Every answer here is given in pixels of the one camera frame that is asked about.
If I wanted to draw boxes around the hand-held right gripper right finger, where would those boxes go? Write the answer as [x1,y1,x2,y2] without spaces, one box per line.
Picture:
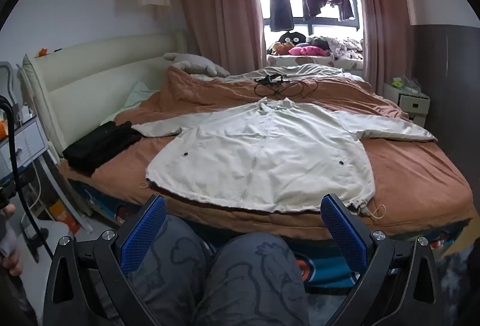
[320,193,443,326]

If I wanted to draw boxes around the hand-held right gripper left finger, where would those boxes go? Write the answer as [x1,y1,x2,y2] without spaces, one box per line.
[42,194,167,326]

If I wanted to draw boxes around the cream jacket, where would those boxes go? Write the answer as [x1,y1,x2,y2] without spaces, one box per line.
[131,97,437,218]

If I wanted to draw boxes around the black folded clothes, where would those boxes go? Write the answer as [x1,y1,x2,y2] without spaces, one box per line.
[62,121,143,177]

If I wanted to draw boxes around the pile of patterned clothes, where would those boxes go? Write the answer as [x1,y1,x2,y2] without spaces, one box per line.
[307,37,364,60]

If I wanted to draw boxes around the person's left hand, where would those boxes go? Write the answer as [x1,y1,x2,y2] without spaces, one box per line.
[0,204,24,276]

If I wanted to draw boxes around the teal printed bed sheet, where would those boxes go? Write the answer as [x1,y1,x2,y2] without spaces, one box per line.
[75,180,469,289]

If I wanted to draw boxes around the white bedside cabinet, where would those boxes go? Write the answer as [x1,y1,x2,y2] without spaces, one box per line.
[0,101,57,177]

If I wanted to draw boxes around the orange box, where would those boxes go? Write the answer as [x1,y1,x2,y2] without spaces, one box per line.
[49,199,80,233]

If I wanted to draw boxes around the orange-brown blanket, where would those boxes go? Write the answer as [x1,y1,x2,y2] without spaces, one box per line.
[58,65,474,240]

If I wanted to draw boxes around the person's grey patterned pants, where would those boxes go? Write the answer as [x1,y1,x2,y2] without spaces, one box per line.
[129,214,310,326]

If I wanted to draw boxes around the brown cardboard floor mat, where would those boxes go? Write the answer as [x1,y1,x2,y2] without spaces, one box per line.
[444,219,480,259]

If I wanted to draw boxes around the grey shaggy rug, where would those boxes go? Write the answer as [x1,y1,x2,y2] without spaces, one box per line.
[439,247,480,312]

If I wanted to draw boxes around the cream padded headboard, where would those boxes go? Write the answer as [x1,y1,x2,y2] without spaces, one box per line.
[20,31,188,162]

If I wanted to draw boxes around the pale green bed sheet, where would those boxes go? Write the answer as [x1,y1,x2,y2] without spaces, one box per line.
[120,80,162,113]

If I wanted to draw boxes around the white nightstand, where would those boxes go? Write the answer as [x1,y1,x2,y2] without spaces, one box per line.
[383,80,431,128]

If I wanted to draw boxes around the green items on nightstand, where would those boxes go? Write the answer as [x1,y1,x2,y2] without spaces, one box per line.
[392,76,421,92]

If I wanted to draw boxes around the light grey bed sheet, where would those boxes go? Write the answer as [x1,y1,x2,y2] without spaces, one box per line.
[225,64,364,83]

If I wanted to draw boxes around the beige pillow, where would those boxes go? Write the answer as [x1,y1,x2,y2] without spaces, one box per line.
[163,52,230,78]

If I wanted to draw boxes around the pink cushion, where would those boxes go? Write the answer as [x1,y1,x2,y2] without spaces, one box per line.
[289,45,331,57]

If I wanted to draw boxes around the black round plush toy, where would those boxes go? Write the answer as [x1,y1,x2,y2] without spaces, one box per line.
[279,31,306,49]

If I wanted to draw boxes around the pink curtain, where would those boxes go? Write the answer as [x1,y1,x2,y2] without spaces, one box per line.
[176,0,267,75]
[343,0,417,87]

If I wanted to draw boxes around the black cable on bed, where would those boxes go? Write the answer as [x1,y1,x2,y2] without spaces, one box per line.
[253,74,319,100]

